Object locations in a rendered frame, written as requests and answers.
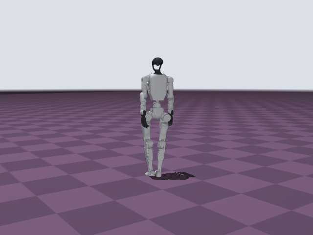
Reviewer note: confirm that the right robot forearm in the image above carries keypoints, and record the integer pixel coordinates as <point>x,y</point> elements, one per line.
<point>170,105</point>

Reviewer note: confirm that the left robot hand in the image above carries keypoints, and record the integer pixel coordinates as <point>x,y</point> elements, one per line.
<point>143,120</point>

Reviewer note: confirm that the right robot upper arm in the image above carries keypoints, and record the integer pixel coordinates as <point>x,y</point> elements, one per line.
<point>170,87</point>

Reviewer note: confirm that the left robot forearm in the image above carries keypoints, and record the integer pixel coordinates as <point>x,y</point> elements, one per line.
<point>143,103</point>

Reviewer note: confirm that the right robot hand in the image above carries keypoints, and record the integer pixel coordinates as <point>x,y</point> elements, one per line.
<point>171,121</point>

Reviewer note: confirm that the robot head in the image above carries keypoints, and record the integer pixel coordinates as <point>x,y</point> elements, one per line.
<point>157,61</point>

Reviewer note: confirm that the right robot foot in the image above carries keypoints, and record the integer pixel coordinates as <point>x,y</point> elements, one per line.
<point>158,174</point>

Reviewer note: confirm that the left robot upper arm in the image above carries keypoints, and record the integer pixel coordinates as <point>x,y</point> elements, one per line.
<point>144,85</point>

